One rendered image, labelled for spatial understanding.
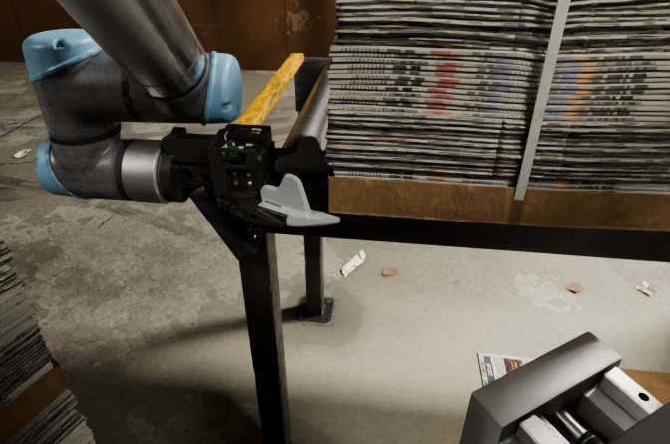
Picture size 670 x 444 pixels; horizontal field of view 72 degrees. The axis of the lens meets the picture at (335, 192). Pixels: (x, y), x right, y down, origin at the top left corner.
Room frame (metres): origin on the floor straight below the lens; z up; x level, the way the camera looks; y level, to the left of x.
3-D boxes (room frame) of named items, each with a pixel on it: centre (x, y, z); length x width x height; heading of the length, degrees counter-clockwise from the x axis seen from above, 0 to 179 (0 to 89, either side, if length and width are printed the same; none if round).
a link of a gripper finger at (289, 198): (0.42, 0.04, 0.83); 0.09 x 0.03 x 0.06; 56
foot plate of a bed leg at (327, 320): (1.08, 0.06, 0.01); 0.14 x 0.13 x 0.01; 173
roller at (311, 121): (0.82, 0.03, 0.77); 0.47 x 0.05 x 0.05; 173
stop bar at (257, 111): (0.85, 0.11, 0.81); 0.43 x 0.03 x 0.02; 173
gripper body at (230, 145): (0.48, 0.13, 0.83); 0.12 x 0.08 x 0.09; 83
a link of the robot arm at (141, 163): (0.49, 0.21, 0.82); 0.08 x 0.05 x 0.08; 173
